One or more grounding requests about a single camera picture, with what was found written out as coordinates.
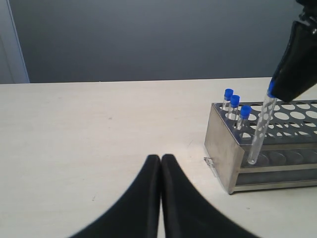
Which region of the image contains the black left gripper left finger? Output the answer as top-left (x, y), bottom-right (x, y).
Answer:
top-left (73, 155), bottom-right (160, 238)

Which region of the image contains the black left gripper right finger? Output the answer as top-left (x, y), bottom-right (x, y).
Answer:
top-left (161, 154), bottom-right (256, 238)

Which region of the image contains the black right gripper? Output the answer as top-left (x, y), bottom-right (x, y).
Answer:
top-left (270, 0), bottom-right (317, 102)

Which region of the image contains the blue-capped tube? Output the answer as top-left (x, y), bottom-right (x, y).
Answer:
top-left (247, 81), bottom-right (277, 165)
top-left (222, 88), bottom-right (234, 111)
top-left (228, 95), bottom-right (240, 120)
top-left (236, 105), bottom-right (252, 130)

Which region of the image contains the steel test tube rack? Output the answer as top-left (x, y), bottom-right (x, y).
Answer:
top-left (205, 100), bottom-right (317, 194)

